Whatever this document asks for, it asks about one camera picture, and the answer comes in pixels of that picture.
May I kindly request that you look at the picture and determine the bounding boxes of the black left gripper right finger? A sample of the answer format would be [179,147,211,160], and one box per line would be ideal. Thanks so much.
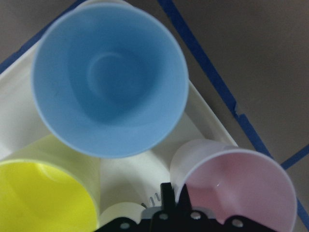
[177,184,192,212]

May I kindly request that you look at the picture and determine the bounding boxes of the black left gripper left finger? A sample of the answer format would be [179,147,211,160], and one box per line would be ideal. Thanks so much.
[160,182,176,212]

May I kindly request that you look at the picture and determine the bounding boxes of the pink plastic cup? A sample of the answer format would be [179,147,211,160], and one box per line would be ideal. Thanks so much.
[170,139,297,232]

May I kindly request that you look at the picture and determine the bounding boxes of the cream plastic cup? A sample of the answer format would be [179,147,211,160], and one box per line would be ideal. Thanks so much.
[100,202,145,226]

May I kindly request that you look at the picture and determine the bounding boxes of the yellow plastic cup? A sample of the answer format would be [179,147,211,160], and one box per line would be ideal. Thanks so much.
[0,135,100,232]

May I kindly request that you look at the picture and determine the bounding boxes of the blue plastic cup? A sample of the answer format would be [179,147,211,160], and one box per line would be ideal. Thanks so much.
[31,2,189,158]

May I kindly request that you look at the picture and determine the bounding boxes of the cream plastic tray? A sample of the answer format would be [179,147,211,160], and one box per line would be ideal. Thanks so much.
[0,35,235,210]

